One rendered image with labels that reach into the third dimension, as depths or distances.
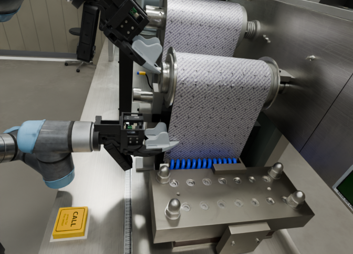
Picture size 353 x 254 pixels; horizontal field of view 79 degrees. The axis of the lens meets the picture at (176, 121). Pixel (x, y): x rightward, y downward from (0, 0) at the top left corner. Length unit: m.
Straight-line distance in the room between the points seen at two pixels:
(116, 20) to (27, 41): 3.74
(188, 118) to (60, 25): 3.58
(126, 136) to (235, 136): 0.30
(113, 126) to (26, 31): 3.67
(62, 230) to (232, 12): 0.75
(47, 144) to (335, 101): 0.63
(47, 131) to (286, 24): 0.67
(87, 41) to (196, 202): 0.42
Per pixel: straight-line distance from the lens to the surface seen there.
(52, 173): 0.61
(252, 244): 0.63
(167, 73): 0.50
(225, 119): 0.57
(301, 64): 0.64
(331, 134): 0.57
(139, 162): 0.76
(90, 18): 0.47
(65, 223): 0.64
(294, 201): 0.64
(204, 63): 0.51
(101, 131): 0.52
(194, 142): 0.59
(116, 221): 0.65
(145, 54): 0.48
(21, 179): 2.05
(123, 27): 0.46
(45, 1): 3.95
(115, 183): 0.72
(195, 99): 0.50
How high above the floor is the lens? 1.47
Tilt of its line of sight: 35 degrees down
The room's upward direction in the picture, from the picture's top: 11 degrees clockwise
